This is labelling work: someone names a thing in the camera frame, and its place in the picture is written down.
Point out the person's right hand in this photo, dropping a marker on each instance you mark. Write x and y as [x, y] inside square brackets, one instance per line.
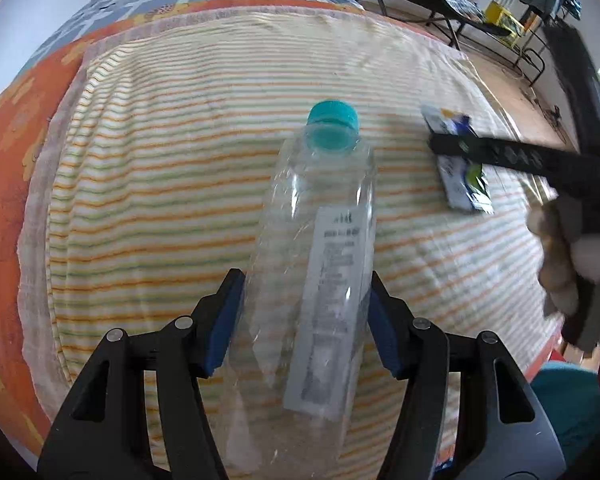
[555, 265]

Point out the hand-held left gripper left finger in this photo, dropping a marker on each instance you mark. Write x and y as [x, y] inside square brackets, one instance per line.
[227, 325]

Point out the teal cloth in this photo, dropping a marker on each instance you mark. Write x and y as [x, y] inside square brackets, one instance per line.
[570, 400]

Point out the clear bottle with teal cap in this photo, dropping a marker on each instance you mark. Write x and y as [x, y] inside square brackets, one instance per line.
[325, 210]

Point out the white printed packet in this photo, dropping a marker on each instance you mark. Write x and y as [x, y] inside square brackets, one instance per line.
[462, 190]

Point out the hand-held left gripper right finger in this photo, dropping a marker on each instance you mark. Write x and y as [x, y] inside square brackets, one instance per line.
[382, 330]

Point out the orange floral bedsheet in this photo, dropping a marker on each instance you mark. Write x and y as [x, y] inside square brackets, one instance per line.
[5, 185]

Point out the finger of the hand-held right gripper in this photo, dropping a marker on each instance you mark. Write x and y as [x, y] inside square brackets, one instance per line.
[500, 152]
[587, 95]

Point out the yellow box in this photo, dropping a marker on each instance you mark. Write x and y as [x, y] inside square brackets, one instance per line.
[497, 12]

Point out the striped towel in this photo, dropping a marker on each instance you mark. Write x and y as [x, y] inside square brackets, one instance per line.
[155, 185]

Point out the metal drying rack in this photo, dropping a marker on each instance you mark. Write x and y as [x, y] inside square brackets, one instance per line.
[535, 67]

